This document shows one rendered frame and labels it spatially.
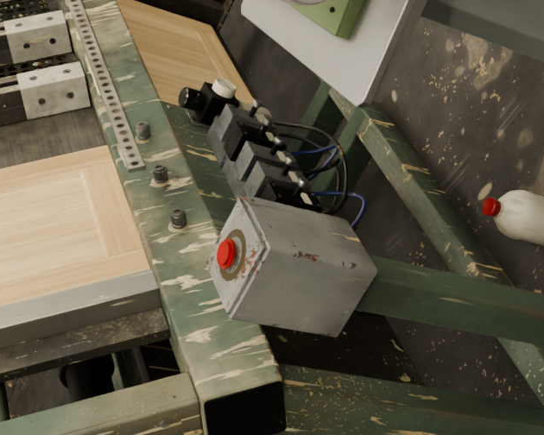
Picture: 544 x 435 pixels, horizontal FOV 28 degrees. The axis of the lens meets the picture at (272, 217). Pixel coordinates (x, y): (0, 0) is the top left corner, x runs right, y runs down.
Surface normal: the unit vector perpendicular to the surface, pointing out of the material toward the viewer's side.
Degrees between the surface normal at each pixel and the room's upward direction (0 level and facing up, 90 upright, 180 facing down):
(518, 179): 0
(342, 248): 90
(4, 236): 59
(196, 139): 90
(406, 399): 90
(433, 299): 90
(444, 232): 0
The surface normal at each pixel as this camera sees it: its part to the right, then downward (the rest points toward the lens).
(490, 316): 0.30, 0.58
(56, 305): -0.07, -0.78
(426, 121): -0.85, -0.20
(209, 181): 0.44, -0.79
